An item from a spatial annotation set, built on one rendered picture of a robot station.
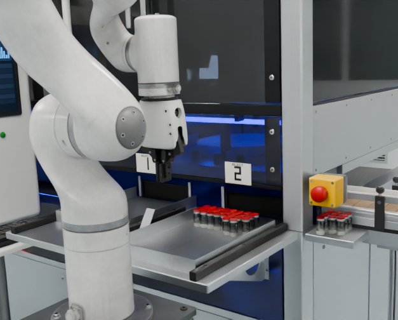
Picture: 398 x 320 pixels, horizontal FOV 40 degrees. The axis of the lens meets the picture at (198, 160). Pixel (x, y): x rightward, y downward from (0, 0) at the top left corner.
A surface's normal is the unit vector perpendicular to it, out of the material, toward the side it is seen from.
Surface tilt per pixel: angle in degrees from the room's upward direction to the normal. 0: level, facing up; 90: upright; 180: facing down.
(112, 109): 72
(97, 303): 90
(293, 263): 90
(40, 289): 90
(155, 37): 90
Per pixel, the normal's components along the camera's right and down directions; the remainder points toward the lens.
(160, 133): -0.55, 0.23
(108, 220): 0.58, 0.11
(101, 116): 0.39, -0.05
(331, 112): 0.80, 0.07
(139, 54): -0.73, 0.15
